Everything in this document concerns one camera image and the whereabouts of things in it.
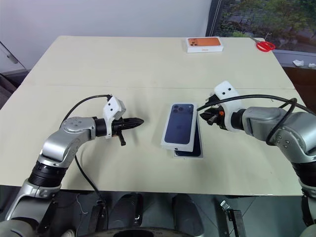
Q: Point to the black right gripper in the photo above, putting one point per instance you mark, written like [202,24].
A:
[218,117]

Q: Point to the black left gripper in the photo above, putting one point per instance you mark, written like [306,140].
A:
[121,124]

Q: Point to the white phone box lid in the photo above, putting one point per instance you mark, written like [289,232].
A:
[179,126]

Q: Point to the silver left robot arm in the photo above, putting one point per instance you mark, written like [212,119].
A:
[74,126]

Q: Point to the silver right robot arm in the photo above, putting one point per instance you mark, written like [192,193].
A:
[261,118]

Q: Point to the white box base brown interior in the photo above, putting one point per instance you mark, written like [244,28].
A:
[188,157]

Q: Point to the orange phone box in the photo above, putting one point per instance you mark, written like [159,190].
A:
[204,44]

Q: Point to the dark brown wooden cabinet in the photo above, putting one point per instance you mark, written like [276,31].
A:
[303,84]

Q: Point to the crumpled white paper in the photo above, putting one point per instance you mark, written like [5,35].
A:
[298,63]
[312,65]

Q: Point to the green shrubs outside window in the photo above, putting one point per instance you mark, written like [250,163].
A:
[271,17]

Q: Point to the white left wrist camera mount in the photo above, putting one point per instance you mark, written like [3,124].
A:
[112,106]

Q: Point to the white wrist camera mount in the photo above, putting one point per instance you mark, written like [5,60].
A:
[112,106]
[225,92]

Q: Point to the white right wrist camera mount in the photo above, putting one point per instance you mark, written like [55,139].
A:
[225,92]

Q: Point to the dark window frame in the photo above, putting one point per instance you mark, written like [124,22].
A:
[213,17]

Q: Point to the black metal bracket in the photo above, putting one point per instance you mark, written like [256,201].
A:
[233,217]

